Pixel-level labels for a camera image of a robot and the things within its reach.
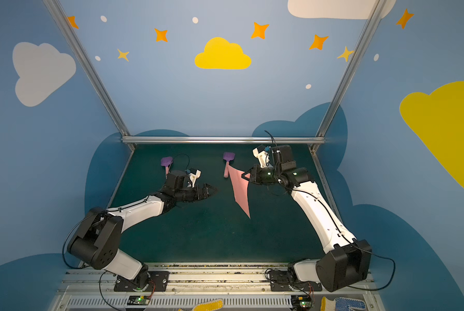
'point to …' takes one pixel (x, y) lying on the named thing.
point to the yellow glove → (207, 306)
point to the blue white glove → (341, 304)
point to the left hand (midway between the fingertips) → (213, 192)
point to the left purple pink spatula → (166, 162)
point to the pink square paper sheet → (240, 186)
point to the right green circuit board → (301, 302)
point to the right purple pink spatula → (228, 156)
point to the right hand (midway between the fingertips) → (242, 174)
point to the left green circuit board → (138, 300)
